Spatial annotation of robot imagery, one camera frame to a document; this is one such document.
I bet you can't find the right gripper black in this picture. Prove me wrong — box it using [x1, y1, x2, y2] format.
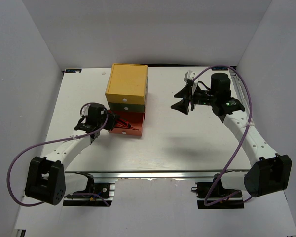
[170, 84, 217, 115]

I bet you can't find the red utility knife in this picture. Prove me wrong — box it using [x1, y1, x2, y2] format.
[107, 110, 138, 131]

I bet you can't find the yellow top drawer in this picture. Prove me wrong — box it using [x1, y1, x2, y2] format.
[105, 93, 145, 105]

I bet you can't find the red bottom drawer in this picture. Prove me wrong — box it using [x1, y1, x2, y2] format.
[109, 111, 145, 137]

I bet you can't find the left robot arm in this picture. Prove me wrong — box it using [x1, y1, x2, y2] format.
[25, 103, 120, 205]

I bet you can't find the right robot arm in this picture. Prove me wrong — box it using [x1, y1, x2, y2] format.
[171, 70, 292, 198]

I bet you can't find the right blue table sticker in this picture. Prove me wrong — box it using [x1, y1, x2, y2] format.
[211, 66, 228, 71]

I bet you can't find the blue table sticker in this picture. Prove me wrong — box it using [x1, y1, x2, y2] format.
[211, 66, 228, 71]
[64, 69, 82, 73]

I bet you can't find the yellow drawer cabinet shell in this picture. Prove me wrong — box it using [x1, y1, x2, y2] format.
[105, 63, 148, 96]

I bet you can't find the left blue table sticker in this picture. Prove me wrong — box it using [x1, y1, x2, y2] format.
[64, 69, 82, 73]

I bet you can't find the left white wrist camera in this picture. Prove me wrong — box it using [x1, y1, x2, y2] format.
[79, 104, 90, 117]

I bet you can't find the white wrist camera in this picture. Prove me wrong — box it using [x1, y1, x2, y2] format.
[79, 104, 90, 117]
[184, 70, 198, 95]

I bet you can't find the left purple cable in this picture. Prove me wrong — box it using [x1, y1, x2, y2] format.
[7, 102, 109, 207]

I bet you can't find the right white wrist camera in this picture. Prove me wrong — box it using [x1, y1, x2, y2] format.
[184, 70, 198, 95]

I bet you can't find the aluminium front rail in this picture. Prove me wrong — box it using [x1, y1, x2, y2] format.
[64, 169, 247, 182]

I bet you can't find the aluminium rail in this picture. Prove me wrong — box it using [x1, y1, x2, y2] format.
[228, 66, 255, 126]
[64, 169, 247, 182]

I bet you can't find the aluminium right side rail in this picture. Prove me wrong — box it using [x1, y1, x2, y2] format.
[228, 66, 255, 126]

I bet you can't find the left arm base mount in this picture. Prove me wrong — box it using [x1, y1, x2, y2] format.
[63, 172, 115, 207]

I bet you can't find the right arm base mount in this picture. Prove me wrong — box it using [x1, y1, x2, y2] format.
[191, 182, 244, 210]

